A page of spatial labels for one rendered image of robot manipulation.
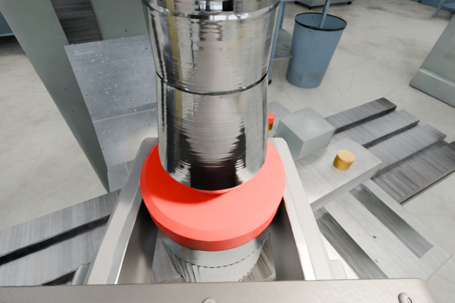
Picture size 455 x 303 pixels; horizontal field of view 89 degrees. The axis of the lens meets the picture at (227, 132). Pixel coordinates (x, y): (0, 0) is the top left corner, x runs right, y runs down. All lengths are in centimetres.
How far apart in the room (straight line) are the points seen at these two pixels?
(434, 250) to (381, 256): 7
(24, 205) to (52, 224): 145
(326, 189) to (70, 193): 166
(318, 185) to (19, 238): 43
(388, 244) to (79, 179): 174
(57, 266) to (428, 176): 64
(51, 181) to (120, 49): 149
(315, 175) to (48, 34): 52
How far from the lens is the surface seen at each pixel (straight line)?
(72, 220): 46
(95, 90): 57
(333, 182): 33
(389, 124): 68
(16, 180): 209
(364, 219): 37
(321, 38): 239
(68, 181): 189
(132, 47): 57
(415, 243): 39
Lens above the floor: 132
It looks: 43 degrees down
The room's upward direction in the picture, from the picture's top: 3 degrees clockwise
